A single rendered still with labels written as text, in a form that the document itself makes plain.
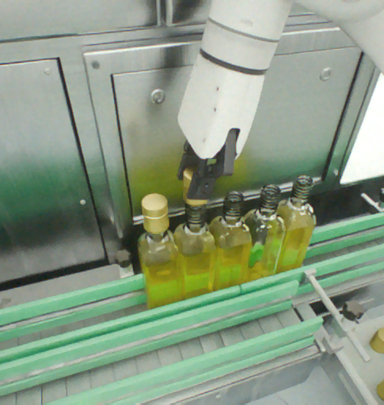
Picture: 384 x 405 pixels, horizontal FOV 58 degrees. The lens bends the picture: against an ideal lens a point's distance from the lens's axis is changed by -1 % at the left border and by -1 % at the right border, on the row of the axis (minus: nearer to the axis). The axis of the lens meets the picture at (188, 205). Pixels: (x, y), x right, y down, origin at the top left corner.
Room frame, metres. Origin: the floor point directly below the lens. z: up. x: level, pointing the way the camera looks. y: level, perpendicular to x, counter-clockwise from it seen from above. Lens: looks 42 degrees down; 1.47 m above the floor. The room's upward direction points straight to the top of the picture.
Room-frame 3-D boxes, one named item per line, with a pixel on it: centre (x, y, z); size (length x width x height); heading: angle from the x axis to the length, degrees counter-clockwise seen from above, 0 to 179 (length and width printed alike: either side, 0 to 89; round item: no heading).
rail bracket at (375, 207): (0.57, -0.41, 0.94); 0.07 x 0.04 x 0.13; 18
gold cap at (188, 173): (0.36, -0.01, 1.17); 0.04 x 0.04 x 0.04
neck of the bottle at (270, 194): (0.39, -0.12, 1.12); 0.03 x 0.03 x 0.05
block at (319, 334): (0.32, -0.23, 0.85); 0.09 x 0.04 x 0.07; 18
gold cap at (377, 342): (0.33, -0.39, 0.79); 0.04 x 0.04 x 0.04
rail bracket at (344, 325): (0.30, -0.24, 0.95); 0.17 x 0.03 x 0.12; 18
